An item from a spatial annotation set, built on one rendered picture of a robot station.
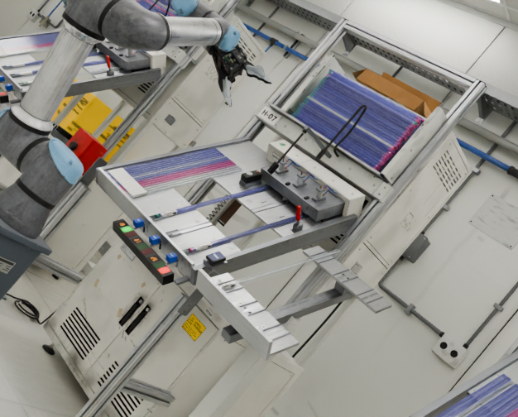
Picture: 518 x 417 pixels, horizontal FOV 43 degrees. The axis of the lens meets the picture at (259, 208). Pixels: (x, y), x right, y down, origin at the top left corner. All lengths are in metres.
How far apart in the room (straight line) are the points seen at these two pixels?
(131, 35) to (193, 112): 2.06
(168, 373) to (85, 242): 1.50
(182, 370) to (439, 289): 1.91
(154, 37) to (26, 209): 0.53
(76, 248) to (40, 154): 2.02
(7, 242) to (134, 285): 0.98
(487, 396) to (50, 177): 1.28
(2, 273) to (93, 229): 1.95
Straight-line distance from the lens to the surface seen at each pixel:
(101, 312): 2.71
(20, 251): 1.80
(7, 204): 1.77
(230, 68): 2.03
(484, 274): 3.86
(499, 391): 1.97
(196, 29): 1.84
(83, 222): 3.68
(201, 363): 2.40
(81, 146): 2.93
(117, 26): 1.66
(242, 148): 2.84
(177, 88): 3.57
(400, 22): 4.98
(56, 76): 1.77
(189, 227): 2.28
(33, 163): 1.78
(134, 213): 2.36
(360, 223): 2.49
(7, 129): 1.83
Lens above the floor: 0.95
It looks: 1 degrees up
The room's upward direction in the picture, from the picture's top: 41 degrees clockwise
